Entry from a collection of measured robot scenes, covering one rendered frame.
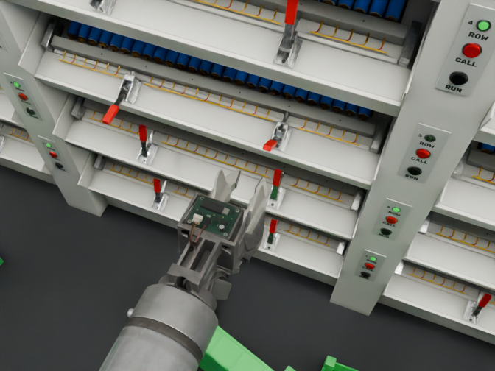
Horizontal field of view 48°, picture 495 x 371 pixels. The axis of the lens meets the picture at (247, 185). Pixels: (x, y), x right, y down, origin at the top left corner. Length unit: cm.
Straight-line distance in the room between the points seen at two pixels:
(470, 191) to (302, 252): 45
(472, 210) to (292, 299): 58
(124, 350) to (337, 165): 46
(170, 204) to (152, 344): 73
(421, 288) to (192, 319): 72
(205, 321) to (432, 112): 37
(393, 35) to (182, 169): 53
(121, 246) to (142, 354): 86
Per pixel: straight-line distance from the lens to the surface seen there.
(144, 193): 130
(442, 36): 64
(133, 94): 97
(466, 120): 73
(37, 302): 142
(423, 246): 106
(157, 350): 58
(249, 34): 77
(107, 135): 117
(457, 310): 125
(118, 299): 137
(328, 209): 105
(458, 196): 90
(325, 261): 122
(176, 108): 94
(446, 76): 68
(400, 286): 123
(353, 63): 74
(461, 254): 107
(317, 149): 89
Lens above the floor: 126
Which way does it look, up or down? 59 degrees down
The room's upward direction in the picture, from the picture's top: straight up
